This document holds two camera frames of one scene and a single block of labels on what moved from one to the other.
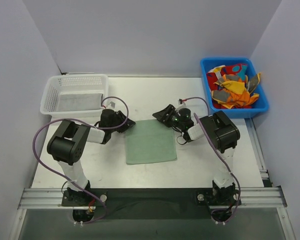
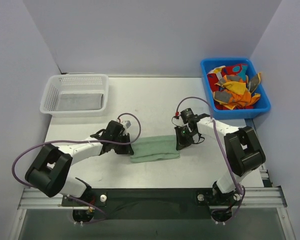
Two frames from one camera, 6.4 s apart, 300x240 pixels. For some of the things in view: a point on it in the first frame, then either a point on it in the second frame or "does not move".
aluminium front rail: x=271 y=197 does not move
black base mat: x=153 y=204 does not move
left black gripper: x=122 y=118 → x=125 y=146
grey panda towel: x=77 y=101 does not move
